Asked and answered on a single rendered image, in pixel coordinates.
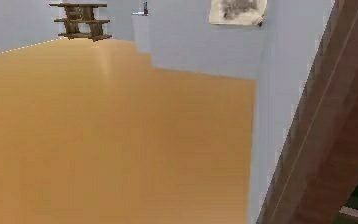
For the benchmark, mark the dark wooden shelf unit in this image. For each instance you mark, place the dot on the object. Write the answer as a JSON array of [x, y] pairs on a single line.
[[82, 20]]

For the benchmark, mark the cream picture with grey blot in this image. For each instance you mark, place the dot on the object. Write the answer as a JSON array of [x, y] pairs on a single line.
[[237, 11]]

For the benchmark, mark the pale blue room door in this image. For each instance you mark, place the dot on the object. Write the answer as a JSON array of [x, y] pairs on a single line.
[[141, 31]]

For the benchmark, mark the brown wooden room door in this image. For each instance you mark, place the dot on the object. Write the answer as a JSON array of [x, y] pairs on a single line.
[[327, 133]]

